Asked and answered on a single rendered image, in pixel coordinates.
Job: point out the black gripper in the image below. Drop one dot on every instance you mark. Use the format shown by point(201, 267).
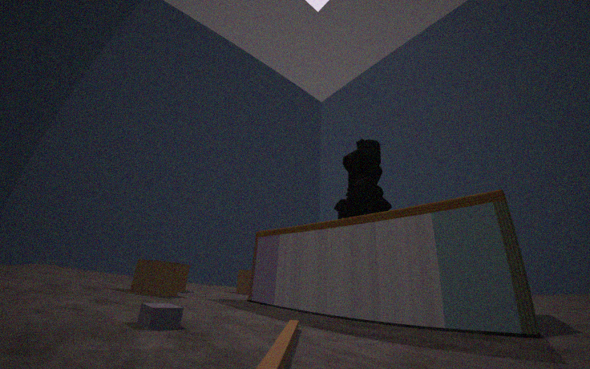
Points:
point(358, 197)

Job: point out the orange-brown long bar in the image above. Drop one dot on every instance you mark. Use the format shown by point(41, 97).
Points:
point(279, 352)

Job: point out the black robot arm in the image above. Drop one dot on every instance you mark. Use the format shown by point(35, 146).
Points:
point(366, 159)

